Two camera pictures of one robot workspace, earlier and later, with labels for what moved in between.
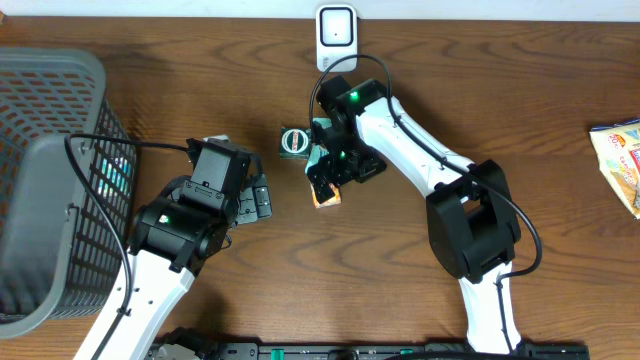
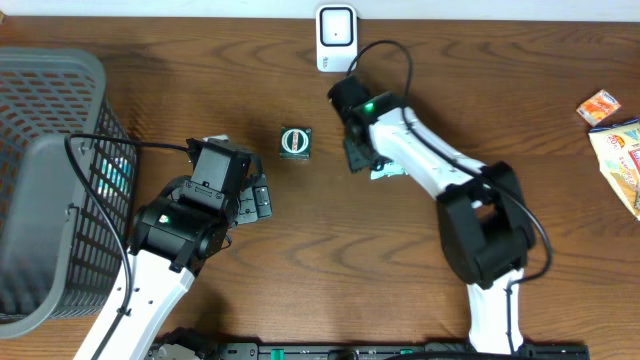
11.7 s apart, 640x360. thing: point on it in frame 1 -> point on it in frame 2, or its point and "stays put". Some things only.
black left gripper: [258, 201] stays put
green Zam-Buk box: [294, 143] stays put
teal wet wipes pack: [317, 151] -> [387, 171]
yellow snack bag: [618, 151] stays put
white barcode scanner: [336, 38] stays put
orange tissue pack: [331, 201] -> [598, 107]
